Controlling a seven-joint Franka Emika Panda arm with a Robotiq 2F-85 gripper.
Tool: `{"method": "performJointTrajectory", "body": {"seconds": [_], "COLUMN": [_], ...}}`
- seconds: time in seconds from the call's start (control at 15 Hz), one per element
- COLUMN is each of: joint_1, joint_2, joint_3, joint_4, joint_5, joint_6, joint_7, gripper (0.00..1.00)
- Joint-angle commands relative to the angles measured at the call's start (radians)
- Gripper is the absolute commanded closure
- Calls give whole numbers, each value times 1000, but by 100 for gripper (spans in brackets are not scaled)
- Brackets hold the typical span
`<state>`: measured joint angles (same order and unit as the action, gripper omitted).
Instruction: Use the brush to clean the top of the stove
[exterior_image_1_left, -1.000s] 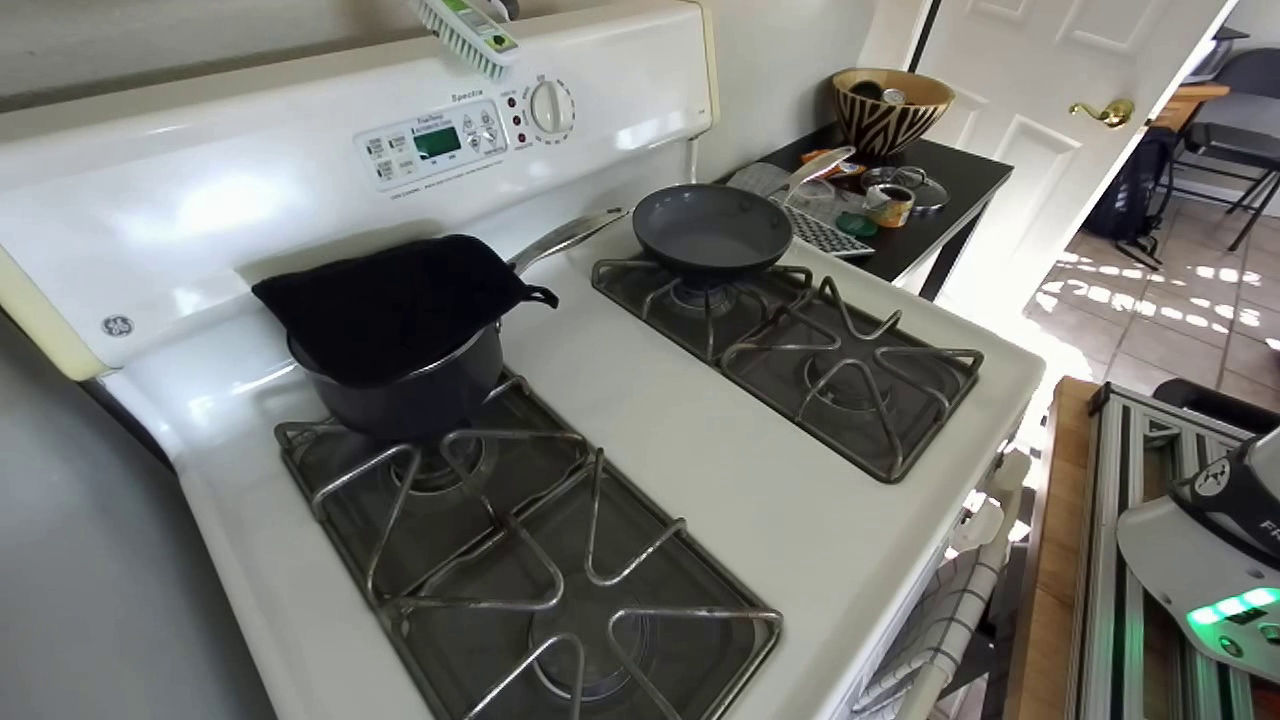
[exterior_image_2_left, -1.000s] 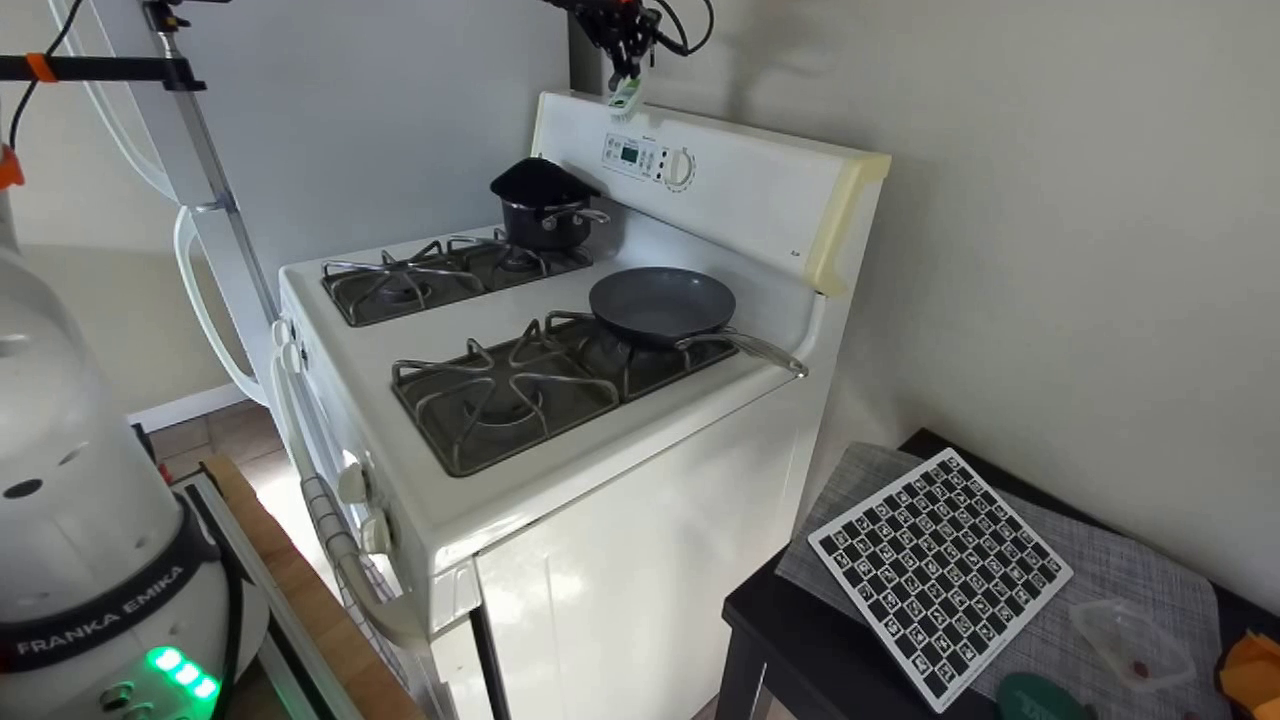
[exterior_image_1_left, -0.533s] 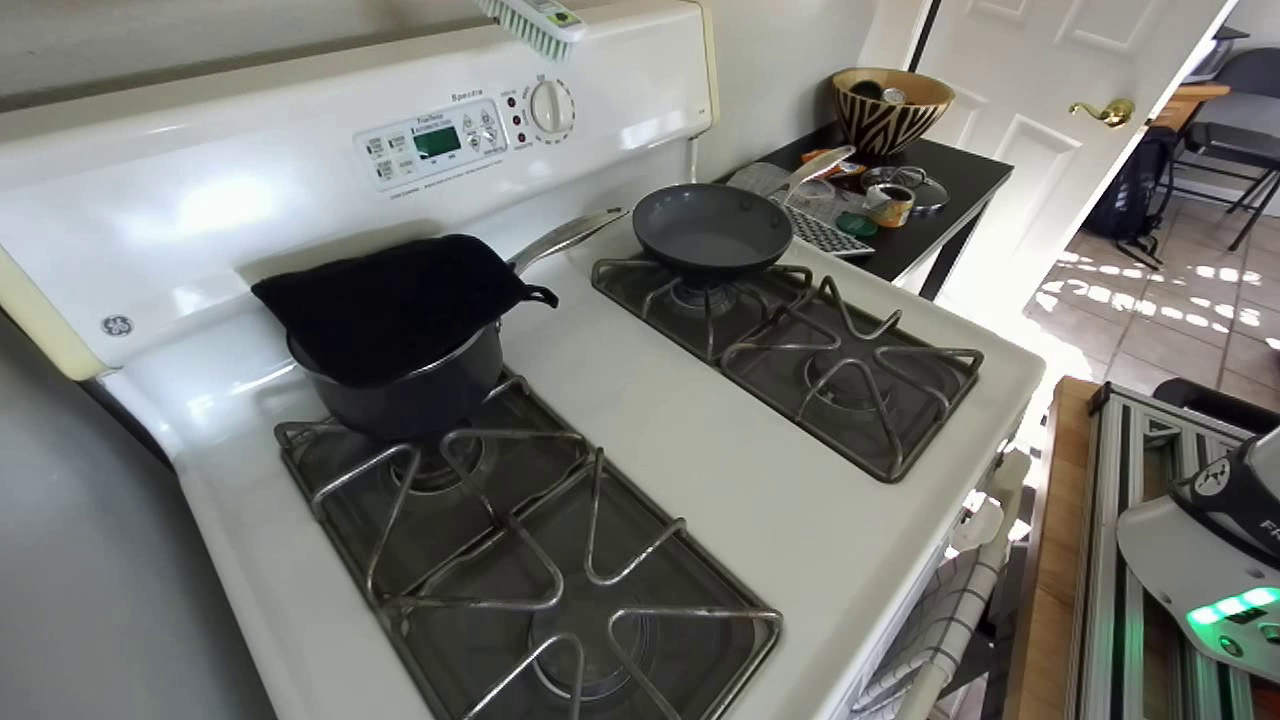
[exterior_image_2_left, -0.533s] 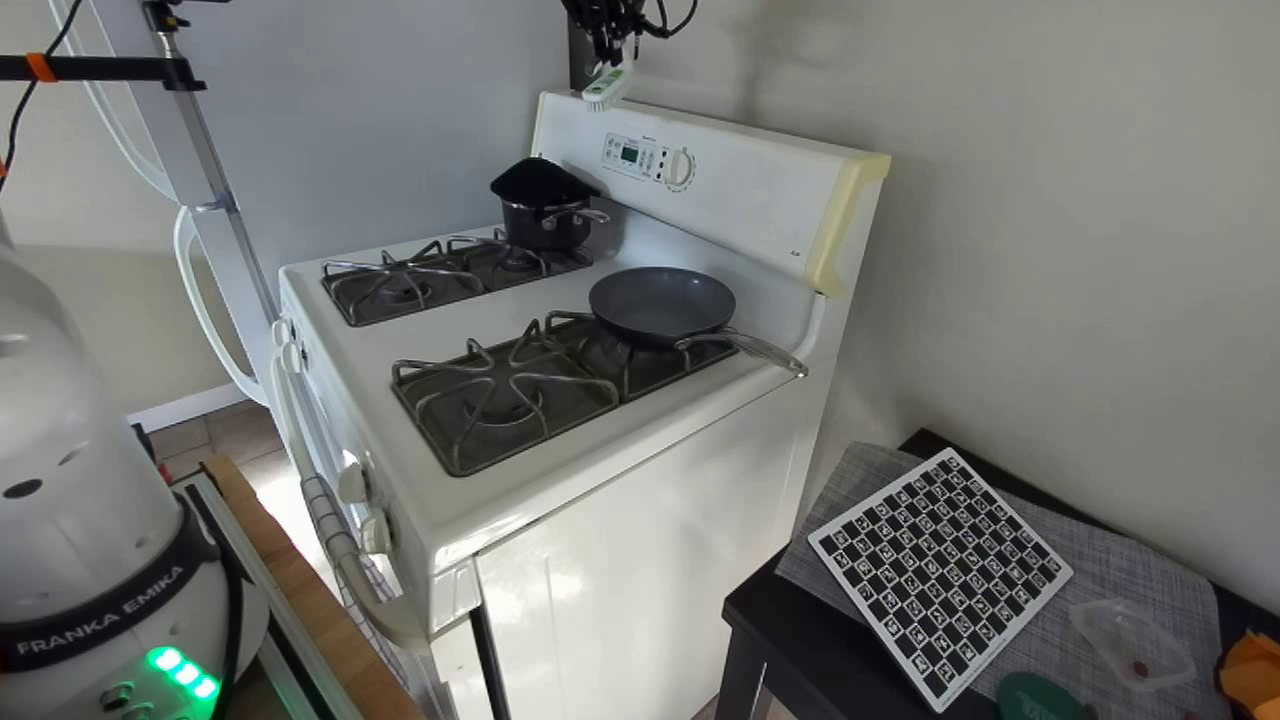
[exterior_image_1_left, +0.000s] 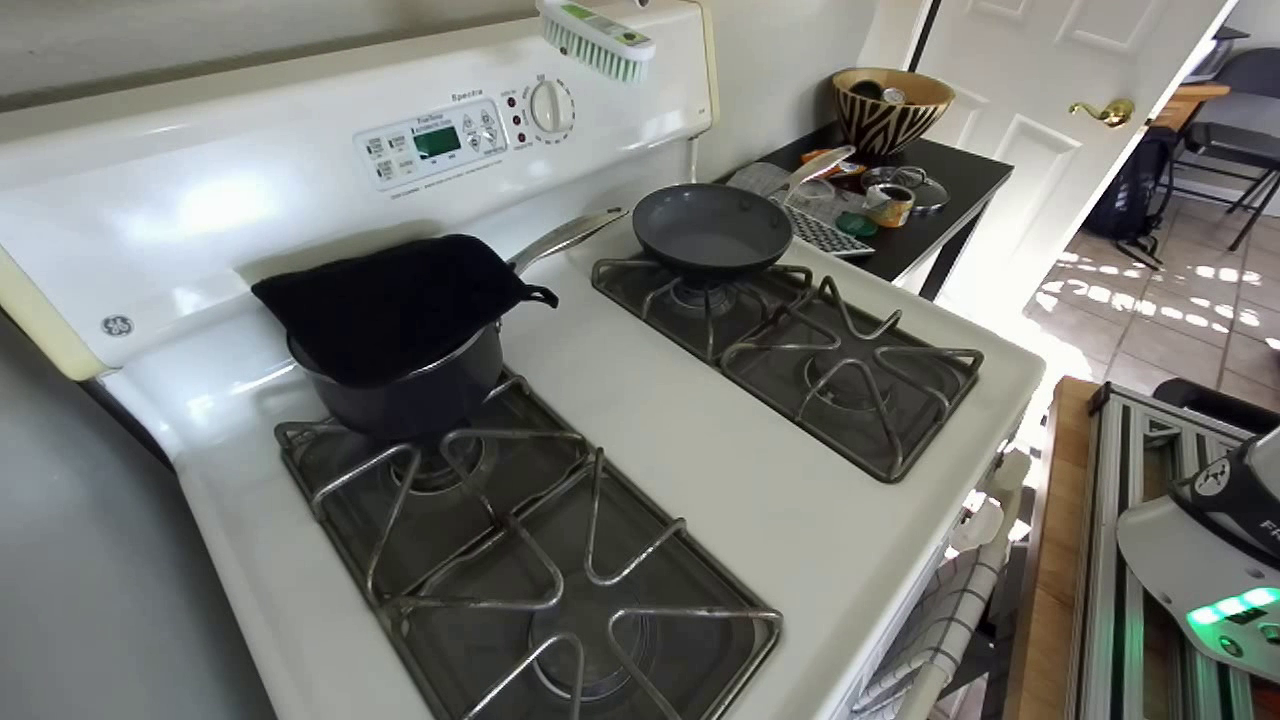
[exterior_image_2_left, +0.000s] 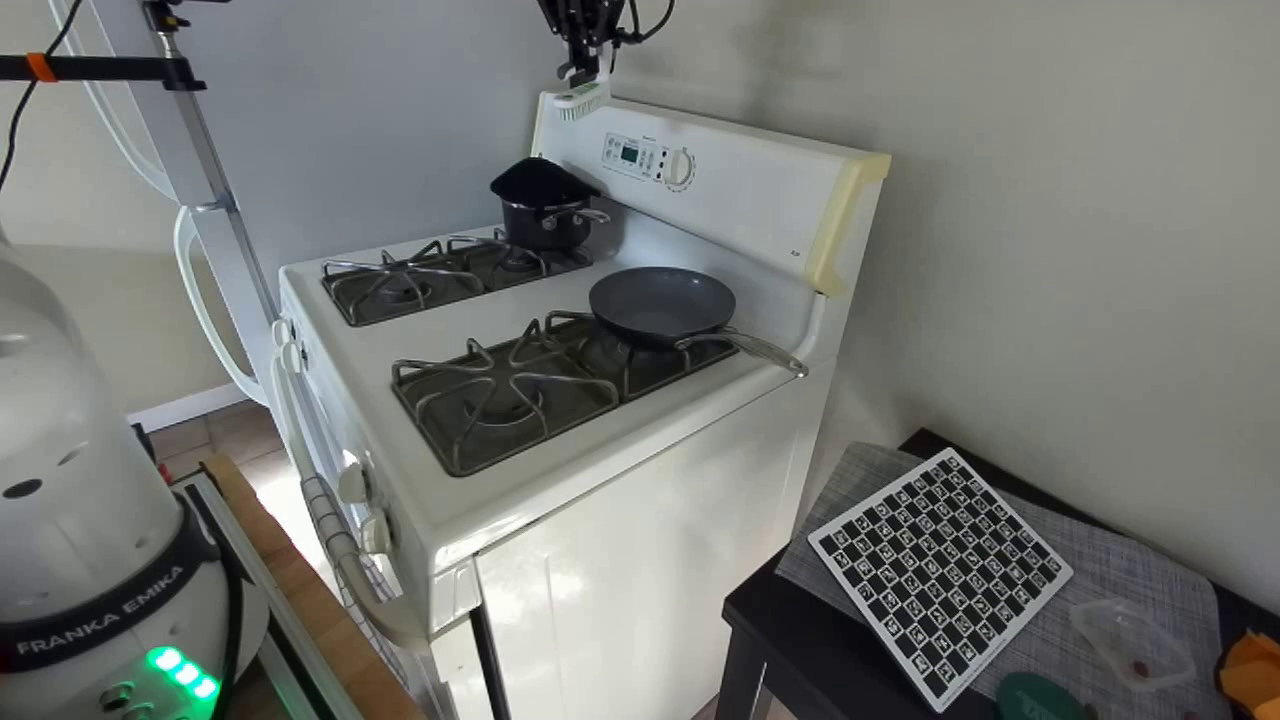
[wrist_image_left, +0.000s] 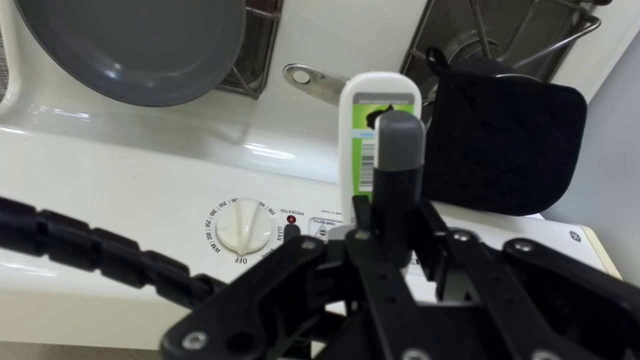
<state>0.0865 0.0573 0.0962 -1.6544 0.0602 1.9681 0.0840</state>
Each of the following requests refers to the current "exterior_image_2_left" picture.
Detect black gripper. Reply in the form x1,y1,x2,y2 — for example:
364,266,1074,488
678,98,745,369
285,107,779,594
536,0,630,83

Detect white stove dial knob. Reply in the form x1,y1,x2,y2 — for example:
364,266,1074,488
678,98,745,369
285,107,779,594
658,141,698,192

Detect white gas stove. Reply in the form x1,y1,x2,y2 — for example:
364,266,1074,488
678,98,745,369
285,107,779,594
272,88,894,720

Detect dark grey pot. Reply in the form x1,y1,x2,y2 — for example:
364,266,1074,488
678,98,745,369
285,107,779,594
487,154,619,265

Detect dark grey frying pan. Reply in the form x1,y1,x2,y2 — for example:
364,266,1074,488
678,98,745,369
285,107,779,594
583,265,812,380

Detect black burner grate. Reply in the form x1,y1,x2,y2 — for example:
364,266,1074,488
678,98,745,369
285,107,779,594
316,230,595,333
386,309,745,481

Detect black rod with orange tape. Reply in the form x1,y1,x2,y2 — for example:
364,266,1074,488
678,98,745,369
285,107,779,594
0,48,211,96

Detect striped white dish towel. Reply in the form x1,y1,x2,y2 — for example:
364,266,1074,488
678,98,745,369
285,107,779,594
297,475,408,607

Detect wooden board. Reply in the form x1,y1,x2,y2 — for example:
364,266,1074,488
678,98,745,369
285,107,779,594
195,453,424,720

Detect black side table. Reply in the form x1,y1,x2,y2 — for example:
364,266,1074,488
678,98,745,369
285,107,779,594
715,423,1280,720

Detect black white calibration board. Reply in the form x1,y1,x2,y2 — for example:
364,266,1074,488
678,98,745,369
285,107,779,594
802,443,1074,717

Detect clear plastic container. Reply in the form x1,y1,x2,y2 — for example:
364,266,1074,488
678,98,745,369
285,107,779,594
1063,594,1203,696

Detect small green object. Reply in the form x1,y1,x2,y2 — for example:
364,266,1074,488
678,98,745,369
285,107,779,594
997,666,1101,720

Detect orange object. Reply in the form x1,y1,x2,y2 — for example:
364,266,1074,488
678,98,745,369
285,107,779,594
1216,628,1280,720

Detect metal camera stand pole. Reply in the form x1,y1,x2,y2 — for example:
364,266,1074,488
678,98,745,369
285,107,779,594
135,0,292,350

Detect white oven door handle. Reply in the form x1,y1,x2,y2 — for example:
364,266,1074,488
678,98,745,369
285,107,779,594
272,315,402,613

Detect thin black hanging cable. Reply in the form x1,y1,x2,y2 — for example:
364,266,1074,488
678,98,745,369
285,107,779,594
0,0,87,192

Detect aluminium rail frame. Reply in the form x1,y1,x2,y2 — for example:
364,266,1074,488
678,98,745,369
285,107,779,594
172,470,336,720

